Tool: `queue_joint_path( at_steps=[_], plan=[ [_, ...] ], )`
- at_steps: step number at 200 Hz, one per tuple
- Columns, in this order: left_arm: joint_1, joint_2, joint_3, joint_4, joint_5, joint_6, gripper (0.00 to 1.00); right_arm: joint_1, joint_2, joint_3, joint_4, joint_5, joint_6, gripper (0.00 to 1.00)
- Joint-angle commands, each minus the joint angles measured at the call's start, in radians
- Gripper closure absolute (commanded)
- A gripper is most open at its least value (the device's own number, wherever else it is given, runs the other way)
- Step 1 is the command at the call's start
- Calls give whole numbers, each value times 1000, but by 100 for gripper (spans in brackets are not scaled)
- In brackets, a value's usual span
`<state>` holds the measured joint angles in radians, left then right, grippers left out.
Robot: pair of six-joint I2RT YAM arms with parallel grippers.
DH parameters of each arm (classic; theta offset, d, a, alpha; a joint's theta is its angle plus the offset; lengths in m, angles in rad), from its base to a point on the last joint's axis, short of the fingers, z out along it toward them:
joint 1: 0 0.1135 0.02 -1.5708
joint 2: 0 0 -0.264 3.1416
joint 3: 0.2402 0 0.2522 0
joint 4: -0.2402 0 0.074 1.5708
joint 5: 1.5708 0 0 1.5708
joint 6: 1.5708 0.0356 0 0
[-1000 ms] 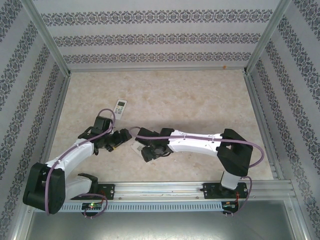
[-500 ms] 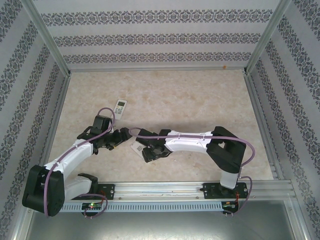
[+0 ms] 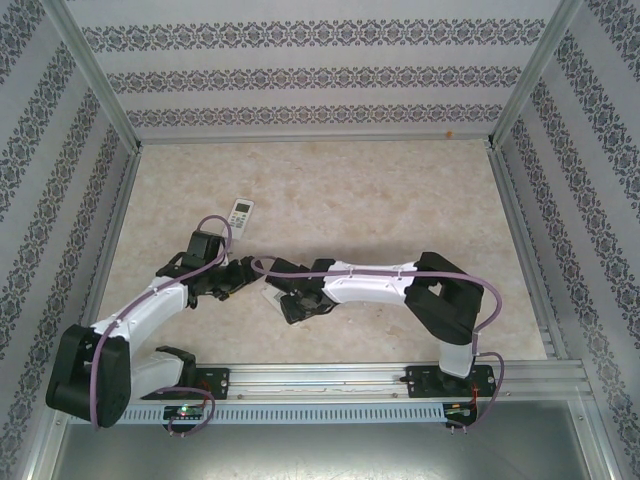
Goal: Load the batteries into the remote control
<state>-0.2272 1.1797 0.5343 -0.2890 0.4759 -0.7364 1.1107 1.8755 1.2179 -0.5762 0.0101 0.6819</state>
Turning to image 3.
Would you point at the aluminium mounting rail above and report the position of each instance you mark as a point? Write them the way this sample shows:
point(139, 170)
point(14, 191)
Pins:
point(320, 382)

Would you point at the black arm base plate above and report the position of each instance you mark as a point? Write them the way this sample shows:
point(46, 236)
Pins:
point(215, 382)
point(420, 382)

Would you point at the aluminium frame bar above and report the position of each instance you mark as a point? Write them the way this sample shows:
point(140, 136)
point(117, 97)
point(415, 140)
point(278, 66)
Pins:
point(595, 440)
point(35, 460)

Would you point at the aluminium side rail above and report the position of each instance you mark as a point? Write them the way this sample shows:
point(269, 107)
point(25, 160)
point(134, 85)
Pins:
point(118, 215)
point(517, 215)

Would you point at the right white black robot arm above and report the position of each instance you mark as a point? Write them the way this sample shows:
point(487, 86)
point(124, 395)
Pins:
point(370, 285)

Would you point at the grey metal panel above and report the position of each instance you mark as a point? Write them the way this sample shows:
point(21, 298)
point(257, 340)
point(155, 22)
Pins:
point(320, 455)

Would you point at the white air conditioner remote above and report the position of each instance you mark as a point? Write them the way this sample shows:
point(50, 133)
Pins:
point(271, 296)
point(242, 212)

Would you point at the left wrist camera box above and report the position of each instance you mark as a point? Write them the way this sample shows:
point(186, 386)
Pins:
point(225, 260)

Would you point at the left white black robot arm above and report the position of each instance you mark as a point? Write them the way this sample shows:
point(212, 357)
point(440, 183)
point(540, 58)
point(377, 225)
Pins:
point(145, 310)

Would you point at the aluminium frame post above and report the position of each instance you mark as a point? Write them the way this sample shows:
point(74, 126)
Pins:
point(534, 75)
point(102, 80)

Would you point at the small circuit board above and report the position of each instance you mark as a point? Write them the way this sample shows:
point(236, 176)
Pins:
point(185, 412)
point(457, 411)

